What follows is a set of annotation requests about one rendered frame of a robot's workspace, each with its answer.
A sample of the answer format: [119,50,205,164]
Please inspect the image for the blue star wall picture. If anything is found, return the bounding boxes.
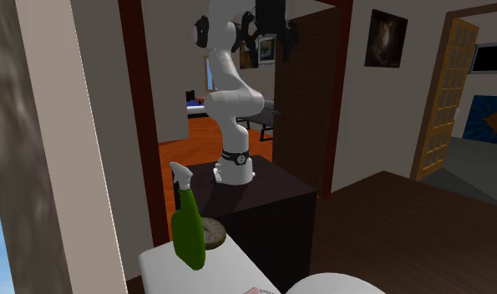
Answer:
[461,94,497,147]

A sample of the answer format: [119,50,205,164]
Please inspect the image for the yellow lattice door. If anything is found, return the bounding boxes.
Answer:
[414,17,480,183]

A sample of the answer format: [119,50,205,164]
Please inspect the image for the white framed wall picture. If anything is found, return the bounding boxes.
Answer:
[257,35,277,66]

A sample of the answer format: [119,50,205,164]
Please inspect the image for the black window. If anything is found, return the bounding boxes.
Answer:
[469,42,497,75]

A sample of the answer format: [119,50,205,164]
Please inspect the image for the wood framed window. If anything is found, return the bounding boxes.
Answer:
[202,54,219,94]

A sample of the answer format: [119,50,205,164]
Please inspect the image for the green spray bottle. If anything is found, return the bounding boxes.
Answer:
[169,161,207,271]

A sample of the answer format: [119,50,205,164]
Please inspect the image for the dark wall picture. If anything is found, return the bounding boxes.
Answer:
[363,8,409,69]

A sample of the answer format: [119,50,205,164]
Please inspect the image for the dark brown door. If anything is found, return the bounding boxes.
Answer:
[271,7,342,193]

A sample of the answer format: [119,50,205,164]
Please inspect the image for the blue bed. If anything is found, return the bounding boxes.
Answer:
[185,89,211,119]

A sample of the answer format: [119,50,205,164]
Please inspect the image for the dark robot stand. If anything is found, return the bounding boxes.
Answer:
[174,155,319,292]

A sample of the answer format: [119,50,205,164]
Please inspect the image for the brown wall picture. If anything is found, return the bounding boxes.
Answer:
[239,40,260,70]

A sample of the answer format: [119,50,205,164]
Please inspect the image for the dark low table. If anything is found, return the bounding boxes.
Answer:
[236,99,282,142]

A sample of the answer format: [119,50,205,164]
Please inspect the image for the white toilet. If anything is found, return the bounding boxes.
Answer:
[137,233,387,294]

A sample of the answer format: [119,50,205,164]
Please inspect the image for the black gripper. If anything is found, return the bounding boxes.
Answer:
[240,0,301,64]

